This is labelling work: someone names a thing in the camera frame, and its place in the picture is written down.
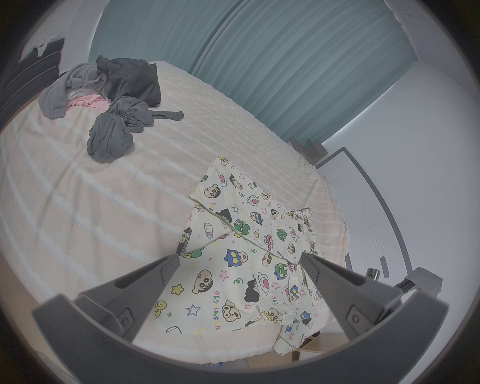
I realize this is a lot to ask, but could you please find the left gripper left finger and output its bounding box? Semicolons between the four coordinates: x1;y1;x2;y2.
77;254;180;344

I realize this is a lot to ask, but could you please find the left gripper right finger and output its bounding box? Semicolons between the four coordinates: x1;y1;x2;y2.
301;252;404;344

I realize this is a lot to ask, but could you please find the white printed pyjama top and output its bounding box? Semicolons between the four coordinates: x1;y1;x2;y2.
154;154;329;357

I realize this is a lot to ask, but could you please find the bed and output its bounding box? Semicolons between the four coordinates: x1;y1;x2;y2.
0;60;409;366

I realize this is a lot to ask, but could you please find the grey bedside table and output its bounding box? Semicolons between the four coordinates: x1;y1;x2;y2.
288;137;328;166

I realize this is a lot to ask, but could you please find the dark grey garment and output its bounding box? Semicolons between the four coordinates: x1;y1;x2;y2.
87;97;185;164

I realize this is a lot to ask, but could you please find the pink garment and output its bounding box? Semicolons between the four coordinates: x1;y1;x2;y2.
67;94;113;114

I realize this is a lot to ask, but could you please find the black garment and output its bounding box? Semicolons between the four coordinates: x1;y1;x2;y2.
97;55;162;108

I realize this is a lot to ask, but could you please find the blue-green curtain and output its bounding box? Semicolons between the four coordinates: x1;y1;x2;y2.
189;0;419;142
89;0;246;76

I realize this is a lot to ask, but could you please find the white cloth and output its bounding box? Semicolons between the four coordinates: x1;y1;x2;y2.
22;35;58;59

